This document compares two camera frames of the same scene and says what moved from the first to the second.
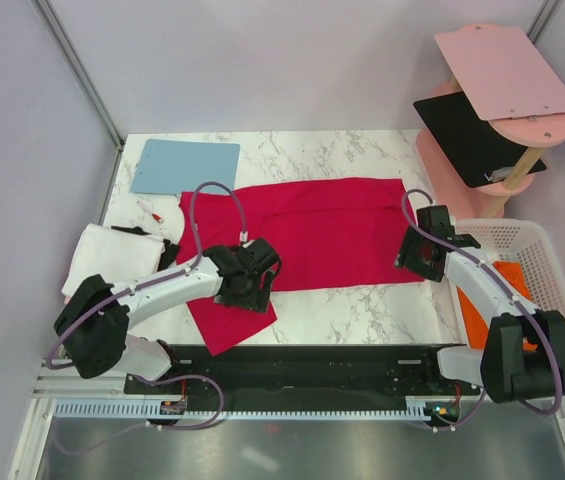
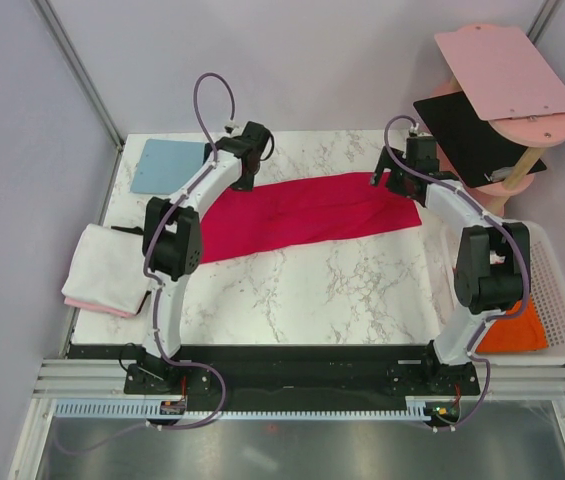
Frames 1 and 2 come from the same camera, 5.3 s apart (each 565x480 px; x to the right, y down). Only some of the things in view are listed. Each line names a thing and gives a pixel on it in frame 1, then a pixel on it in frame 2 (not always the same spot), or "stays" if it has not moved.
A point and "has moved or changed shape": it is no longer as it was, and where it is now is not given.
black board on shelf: [481, 155] stays
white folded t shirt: [118, 254] stays
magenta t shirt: [327, 233] has moved or changed shape
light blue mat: [174, 167] stays
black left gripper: [256, 300] → [244, 185]
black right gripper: [411, 239] → [384, 162]
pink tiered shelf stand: [505, 78] stays
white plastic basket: [529, 244] stays
